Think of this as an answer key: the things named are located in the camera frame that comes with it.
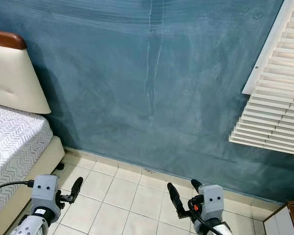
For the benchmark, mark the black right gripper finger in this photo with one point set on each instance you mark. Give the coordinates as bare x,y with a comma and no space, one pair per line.
176,197
197,186

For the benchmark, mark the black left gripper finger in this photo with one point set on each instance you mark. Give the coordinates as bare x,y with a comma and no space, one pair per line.
77,187

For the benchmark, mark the small black bed foot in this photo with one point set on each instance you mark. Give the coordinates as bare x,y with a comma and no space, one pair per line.
60,166

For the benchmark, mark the cream bed base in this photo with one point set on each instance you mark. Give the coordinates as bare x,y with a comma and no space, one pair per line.
49,159

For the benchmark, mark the white chevron mattress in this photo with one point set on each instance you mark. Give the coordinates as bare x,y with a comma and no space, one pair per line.
14,142

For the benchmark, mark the white cabinet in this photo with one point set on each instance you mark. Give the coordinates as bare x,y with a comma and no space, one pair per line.
281,223

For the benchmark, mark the white louvre shutter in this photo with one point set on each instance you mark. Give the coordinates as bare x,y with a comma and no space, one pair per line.
274,107

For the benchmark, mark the cream padded headboard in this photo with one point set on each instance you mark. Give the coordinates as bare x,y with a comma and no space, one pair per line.
14,78

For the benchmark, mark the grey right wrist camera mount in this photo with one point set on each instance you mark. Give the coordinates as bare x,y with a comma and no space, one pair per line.
211,199

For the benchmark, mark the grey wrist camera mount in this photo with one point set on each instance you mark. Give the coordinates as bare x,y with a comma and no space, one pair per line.
45,192
211,199

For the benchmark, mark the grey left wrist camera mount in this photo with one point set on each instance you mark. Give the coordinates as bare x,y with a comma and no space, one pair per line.
45,192

